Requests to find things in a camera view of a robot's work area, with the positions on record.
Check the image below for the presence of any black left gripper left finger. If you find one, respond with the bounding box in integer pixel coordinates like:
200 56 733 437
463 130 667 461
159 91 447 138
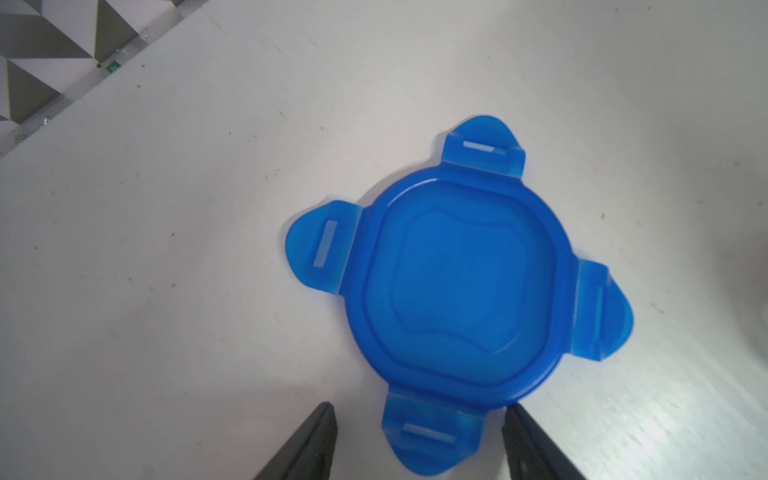
254 402 338 480

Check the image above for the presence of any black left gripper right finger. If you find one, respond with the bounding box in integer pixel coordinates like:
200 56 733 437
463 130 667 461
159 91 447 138
502 404 586 480

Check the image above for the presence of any blue lid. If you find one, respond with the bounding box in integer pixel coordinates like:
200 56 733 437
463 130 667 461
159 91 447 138
285 115 633 476

